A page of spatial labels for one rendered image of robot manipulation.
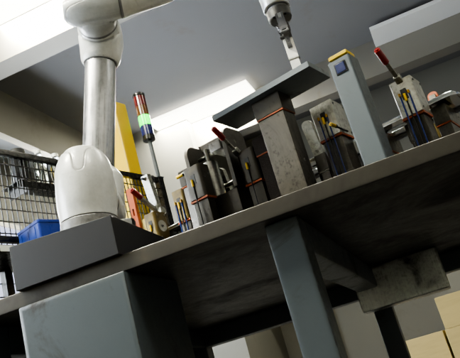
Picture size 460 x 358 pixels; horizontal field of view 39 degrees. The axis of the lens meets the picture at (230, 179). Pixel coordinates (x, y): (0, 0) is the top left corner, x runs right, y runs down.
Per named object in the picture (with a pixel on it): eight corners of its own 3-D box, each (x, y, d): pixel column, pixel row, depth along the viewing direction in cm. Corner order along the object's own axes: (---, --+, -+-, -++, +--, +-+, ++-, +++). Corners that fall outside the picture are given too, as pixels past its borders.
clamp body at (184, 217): (222, 286, 227) (196, 189, 239) (203, 287, 219) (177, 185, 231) (208, 293, 231) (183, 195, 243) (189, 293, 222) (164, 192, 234)
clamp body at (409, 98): (465, 190, 186) (420, 81, 198) (452, 186, 177) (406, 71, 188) (441, 200, 190) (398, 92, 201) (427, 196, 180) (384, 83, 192)
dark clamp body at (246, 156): (299, 255, 211) (266, 149, 223) (280, 254, 201) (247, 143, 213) (280, 263, 214) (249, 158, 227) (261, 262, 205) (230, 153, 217)
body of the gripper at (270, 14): (286, -2, 199) (295, 23, 196) (290, 12, 207) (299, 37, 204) (263, 7, 200) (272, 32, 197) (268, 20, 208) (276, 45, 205)
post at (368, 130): (412, 197, 177) (359, 59, 191) (401, 194, 171) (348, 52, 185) (386, 207, 181) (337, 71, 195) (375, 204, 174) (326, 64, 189)
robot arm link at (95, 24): (113, -26, 200) (120, 1, 213) (55, -17, 199) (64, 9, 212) (120, 9, 196) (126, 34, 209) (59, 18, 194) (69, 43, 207)
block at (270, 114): (334, 229, 189) (289, 95, 204) (321, 227, 183) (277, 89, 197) (305, 241, 194) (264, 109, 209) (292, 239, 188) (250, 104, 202)
